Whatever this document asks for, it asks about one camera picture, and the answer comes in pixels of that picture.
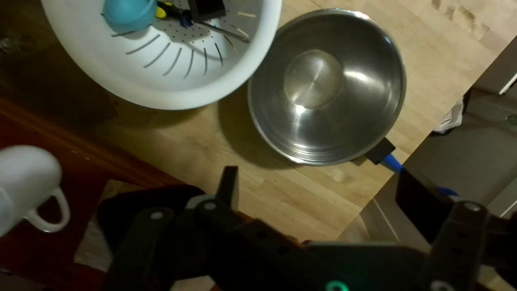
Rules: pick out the dark metal plate with screws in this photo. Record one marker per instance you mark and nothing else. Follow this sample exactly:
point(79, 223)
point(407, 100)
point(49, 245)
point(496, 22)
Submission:
point(380, 148)

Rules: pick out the dark wooden raised countertop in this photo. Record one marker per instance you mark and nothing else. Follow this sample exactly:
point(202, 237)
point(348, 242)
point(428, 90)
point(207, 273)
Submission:
point(81, 161)

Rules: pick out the stainless steel mixing bowl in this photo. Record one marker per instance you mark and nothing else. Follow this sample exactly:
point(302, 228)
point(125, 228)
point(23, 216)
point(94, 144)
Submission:
point(323, 85)

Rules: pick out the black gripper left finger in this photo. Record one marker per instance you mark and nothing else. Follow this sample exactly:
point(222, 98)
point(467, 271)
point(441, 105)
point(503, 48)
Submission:
point(155, 252)

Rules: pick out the white ceramic mug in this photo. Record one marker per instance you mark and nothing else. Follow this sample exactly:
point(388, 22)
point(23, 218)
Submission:
point(26, 182)

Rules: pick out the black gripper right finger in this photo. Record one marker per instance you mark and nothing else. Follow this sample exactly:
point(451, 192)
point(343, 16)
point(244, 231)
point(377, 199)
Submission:
point(430, 210)

